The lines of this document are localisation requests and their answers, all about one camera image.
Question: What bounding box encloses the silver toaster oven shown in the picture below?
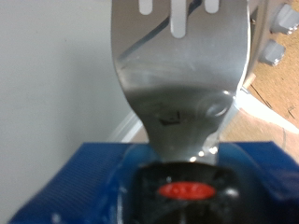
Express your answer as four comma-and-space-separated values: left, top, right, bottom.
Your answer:
0, 0, 299, 224

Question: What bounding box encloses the large silver oven knob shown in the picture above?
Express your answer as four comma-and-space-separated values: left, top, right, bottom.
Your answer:
270, 3, 299, 35

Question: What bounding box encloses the small silver oven knob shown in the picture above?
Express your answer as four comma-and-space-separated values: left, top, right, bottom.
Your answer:
260, 39, 287, 67

